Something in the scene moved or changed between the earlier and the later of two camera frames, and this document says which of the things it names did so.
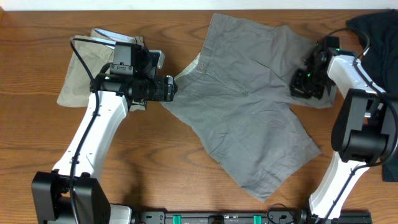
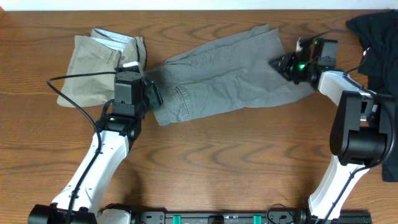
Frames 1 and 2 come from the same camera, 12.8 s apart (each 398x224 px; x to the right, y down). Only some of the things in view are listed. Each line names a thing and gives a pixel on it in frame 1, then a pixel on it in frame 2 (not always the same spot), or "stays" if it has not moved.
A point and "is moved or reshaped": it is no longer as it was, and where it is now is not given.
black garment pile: (380, 65) stays
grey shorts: (237, 98) is moved or reshaped
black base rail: (247, 217) stays
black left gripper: (163, 88) -> (154, 95)
